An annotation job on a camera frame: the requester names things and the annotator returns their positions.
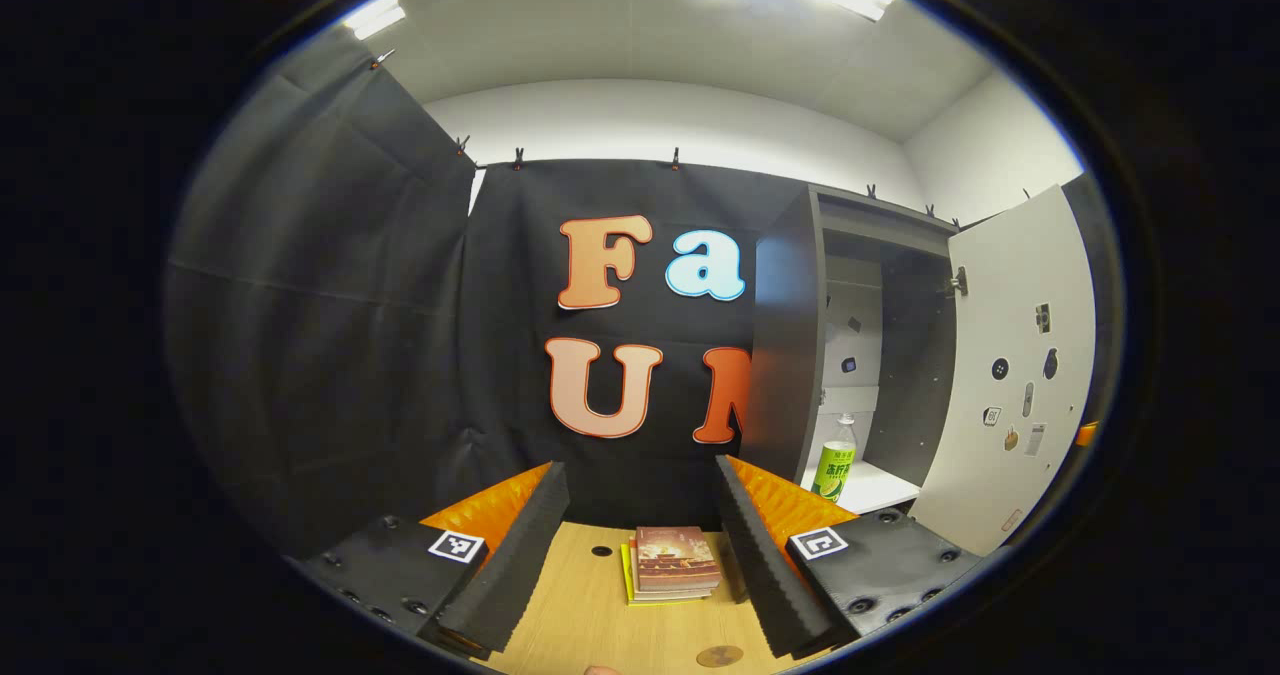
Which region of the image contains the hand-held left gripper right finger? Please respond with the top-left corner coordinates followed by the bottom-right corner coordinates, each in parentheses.
top-left (713, 453), bottom-right (1013, 659)

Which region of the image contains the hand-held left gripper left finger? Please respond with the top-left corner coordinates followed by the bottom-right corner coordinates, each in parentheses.
top-left (290, 460), bottom-right (581, 668)

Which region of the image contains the green label plastic bottle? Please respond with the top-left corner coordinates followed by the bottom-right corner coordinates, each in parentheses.
top-left (812, 413), bottom-right (859, 504)

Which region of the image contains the beige cabinet door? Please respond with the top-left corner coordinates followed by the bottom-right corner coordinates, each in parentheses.
top-left (905, 185), bottom-right (1098, 558)

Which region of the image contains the dark grey cabinet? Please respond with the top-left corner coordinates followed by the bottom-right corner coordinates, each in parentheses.
top-left (738, 183), bottom-right (963, 516)

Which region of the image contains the white paged book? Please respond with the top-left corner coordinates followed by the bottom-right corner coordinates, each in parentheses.
top-left (630, 580), bottom-right (719, 602)

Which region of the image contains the yellow cover book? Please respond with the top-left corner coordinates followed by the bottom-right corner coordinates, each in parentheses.
top-left (620, 543), bottom-right (701, 607)

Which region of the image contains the black backdrop cloth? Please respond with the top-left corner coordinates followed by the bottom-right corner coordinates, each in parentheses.
top-left (165, 25), bottom-right (1121, 566)

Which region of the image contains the row of cloth clips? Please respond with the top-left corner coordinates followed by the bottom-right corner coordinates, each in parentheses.
top-left (370, 48), bottom-right (1036, 231)

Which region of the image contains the small ceiling light panel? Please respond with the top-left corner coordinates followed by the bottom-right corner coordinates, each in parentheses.
top-left (342, 0), bottom-right (407, 41)

